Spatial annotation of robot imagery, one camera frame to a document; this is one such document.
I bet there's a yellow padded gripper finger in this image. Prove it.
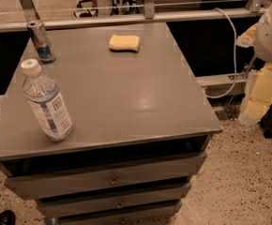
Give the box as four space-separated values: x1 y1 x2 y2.
236 24 257 48
238 63 272 126

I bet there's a black shoe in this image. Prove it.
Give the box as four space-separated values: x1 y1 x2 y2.
0 210 16 225

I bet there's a metal frame rail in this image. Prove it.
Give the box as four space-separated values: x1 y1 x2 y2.
0 0 272 32

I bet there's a yellow sponge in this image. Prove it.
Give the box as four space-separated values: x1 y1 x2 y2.
109 35 140 52

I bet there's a redbull can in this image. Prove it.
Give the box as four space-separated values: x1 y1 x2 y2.
27 20 55 63

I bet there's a grey drawer cabinet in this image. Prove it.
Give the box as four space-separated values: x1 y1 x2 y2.
0 23 222 225

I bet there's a clear plastic water bottle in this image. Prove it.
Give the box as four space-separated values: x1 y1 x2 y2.
21 59 73 142

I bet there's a white cable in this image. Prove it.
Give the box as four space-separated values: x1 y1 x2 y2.
204 7 239 99

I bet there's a black office chair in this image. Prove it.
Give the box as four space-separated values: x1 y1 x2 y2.
73 0 140 19

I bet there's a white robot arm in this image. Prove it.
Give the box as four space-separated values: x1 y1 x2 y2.
236 4 272 126

